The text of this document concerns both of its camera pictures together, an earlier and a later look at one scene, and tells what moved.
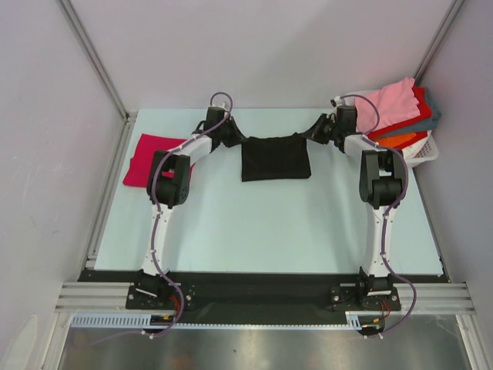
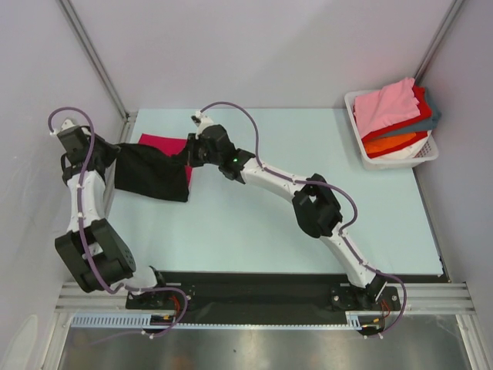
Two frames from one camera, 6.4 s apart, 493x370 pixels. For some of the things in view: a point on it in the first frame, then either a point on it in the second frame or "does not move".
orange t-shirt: (394, 141) does not move
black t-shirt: (275, 158) -> (147, 170)
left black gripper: (238, 136) -> (112, 151)
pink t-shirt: (397, 103) does not move
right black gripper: (318, 128) -> (192, 150)
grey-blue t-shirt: (425, 124) does not move
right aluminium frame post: (437, 42) does not move
